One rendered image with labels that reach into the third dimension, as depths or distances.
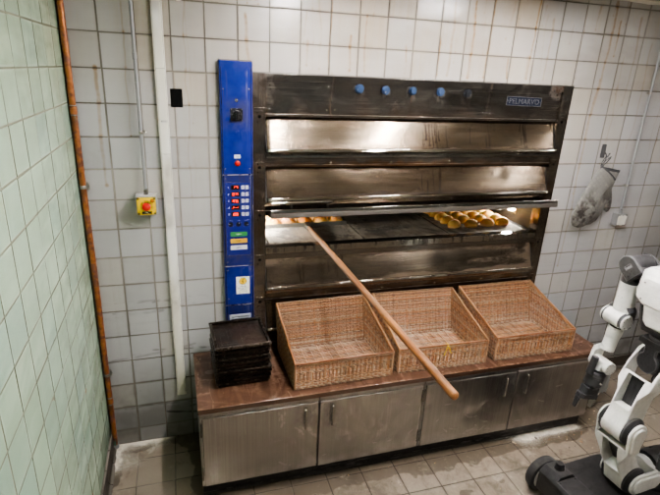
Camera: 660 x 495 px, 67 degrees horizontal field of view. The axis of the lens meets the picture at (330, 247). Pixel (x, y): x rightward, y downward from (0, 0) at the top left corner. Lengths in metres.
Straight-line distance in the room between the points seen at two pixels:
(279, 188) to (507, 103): 1.43
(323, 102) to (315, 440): 1.78
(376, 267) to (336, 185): 0.59
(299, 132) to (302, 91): 0.20
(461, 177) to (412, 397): 1.32
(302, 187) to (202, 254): 0.65
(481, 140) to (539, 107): 0.43
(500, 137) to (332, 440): 1.99
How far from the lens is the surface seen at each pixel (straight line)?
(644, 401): 2.77
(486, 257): 3.39
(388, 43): 2.80
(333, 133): 2.72
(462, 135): 3.05
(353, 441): 2.90
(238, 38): 2.60
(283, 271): 2.86
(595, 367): 2.90
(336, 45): 2.70
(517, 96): 3.23
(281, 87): 2.64
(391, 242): 3.00
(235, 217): 2.67
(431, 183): 3.00
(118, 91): 2.59
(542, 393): 3.40
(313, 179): 2.74
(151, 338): 2.96
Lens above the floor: 2.13
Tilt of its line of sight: 20 degrees down
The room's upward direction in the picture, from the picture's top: 3 degrees clockwise
